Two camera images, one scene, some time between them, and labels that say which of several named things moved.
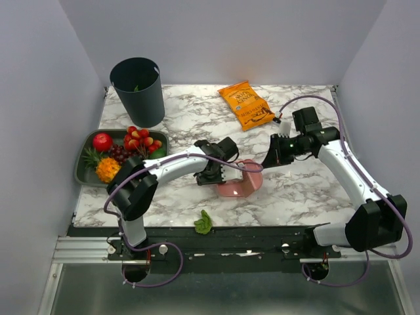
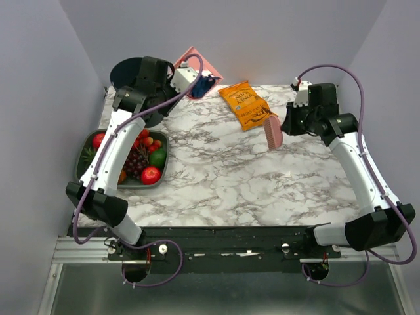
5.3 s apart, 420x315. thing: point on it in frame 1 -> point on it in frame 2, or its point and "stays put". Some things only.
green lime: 158,153 stays put
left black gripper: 201,180 -> 167,110
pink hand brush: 252,180 -> 273,131
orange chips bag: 249,110 stays put
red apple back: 102,142 stays put
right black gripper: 275,156 -> 289,125
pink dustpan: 233,189 -> 194,62
